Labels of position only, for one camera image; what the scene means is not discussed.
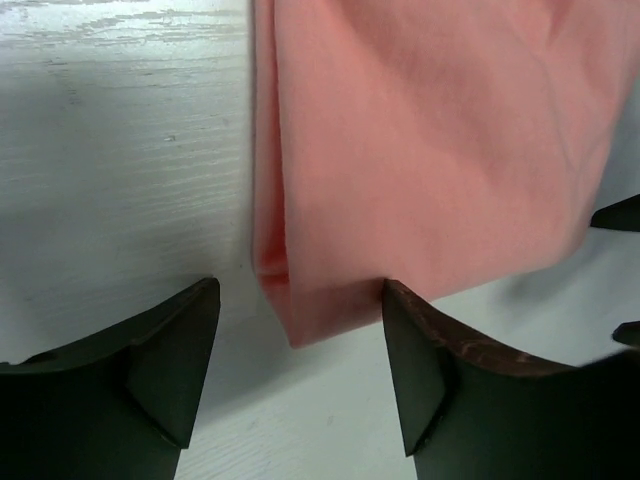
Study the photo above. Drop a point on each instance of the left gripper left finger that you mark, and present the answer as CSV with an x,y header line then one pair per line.
x,y
118,404

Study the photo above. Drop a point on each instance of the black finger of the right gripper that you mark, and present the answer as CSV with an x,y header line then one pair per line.
x,y
628,333
621,216

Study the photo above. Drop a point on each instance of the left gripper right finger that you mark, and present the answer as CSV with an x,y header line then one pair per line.
x,y
471,407

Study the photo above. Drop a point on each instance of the salmon pink t shirt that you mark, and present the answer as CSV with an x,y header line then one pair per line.
x,y
444,144

